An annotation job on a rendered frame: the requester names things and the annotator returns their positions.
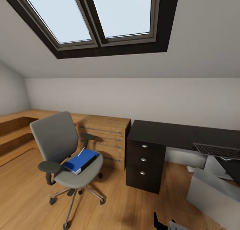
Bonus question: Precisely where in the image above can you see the keyboard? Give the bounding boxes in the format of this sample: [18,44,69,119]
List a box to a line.
[193,143,240,160]

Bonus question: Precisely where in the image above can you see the swivel chair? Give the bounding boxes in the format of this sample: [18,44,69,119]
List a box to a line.
[29,111,104,230]

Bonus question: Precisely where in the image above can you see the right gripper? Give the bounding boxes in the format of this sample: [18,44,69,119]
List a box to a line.
[154,212,168,230]

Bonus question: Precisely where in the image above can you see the folder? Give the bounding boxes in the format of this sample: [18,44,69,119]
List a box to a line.
[64,149,98,175]

